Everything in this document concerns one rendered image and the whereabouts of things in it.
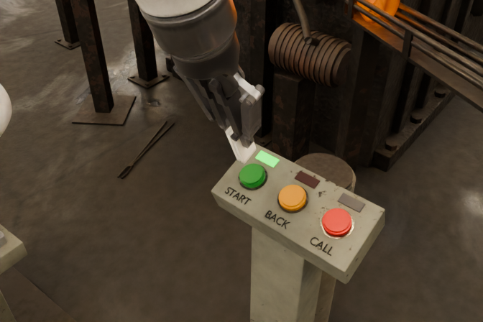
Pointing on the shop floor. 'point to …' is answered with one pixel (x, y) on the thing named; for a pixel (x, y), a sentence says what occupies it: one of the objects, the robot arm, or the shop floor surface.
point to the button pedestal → (295, 238)
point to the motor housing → (302, 83)
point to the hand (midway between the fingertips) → (241, 140)
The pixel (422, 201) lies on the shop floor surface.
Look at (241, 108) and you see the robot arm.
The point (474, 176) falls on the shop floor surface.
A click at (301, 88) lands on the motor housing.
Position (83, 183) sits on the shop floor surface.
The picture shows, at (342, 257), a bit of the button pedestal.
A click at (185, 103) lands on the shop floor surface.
